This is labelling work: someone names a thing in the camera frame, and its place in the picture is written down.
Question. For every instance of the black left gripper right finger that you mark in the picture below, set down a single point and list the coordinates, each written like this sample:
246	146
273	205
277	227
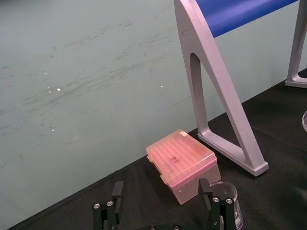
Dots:
221	213

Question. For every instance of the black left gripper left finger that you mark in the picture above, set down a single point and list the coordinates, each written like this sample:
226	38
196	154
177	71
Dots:
109	215

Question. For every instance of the clear glass beaker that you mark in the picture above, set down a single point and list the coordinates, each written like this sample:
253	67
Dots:
236	206

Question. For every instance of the black table cloth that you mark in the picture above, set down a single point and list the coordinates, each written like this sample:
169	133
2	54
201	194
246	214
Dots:
275	191

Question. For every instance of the pink translucent pipette tip box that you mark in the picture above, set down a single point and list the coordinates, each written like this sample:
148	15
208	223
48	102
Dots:
177	160

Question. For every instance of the grey plastic roll stand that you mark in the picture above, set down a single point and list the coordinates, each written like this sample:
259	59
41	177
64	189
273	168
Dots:
227	95

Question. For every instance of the clear glass vessel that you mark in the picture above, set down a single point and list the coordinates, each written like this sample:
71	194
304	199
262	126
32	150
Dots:
305	119

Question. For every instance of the blue roll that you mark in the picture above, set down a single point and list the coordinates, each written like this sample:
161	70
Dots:
239	14

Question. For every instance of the pale scuffed wall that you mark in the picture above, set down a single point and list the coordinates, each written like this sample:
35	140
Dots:
72	72

